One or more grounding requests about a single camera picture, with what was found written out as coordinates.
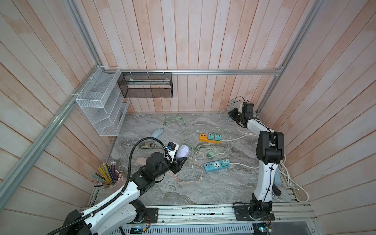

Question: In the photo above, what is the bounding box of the pink pencil cup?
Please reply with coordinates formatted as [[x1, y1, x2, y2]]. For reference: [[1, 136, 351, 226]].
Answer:
[[92, 161, 125, 192]]

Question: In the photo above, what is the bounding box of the light blue mouse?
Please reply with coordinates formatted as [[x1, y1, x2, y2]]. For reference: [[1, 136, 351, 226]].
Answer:
[[150, 128, 164, 139]]

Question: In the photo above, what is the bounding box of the lavender wireless mouse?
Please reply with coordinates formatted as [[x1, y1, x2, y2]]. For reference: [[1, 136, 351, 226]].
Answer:
[[176, 145, 190, 159]]

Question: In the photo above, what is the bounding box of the camouflage green device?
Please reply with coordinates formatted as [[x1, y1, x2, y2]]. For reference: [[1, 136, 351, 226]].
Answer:
[[140, 142, 155, 149]]

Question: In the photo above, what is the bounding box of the green charging cable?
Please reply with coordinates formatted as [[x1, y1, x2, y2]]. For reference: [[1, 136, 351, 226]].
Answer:
[[160, 116, 234, 161]]

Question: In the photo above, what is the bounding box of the black mesh basket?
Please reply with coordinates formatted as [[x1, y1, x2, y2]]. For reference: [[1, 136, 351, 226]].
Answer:
[[117, 72, 173, 99]]

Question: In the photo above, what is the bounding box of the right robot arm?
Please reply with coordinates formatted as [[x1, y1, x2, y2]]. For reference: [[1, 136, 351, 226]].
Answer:
[[228, 101, 285, 220]]

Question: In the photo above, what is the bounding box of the orange power strip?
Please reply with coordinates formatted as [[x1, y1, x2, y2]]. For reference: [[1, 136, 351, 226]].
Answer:
[[199, 134, 222, 144]]

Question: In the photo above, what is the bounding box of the teal USB charger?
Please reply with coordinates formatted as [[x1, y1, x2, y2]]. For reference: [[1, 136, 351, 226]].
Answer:
[[221, 159, 230, 167]]

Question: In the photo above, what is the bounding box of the blue power strip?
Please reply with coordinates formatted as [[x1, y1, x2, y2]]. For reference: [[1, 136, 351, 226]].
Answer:
[[204, 161, 229, 173]]

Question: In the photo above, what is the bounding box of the light green USB charger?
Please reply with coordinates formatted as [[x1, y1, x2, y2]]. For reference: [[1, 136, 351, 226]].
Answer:
[[207, 151, 215, 159]]

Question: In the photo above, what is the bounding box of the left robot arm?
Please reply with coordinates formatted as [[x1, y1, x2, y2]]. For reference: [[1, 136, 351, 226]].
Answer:
[[51, 142, 190, 235]]

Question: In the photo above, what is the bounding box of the white power cord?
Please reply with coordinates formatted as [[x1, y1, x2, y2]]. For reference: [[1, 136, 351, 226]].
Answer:
[[221, 126, 309, 203]]

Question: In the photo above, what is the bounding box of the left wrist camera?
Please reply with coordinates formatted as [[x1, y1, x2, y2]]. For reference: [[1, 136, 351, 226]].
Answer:
[[166, 142, 179, 161]]

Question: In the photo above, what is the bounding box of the pink charging cable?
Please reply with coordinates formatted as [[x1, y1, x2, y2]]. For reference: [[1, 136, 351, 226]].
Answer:
[[167, 152, 227, 185]]

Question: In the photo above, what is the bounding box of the white wire mesh shelf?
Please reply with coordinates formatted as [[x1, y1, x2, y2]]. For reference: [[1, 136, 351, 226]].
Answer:
[[76, 66, 129, 137]]

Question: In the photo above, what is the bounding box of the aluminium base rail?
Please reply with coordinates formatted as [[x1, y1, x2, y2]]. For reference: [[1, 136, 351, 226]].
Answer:
[[73, 202, 319, 228]]

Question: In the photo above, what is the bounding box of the pink mouse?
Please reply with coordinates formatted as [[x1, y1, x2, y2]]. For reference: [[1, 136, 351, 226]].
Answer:
[[136, 157, 147, 167]]

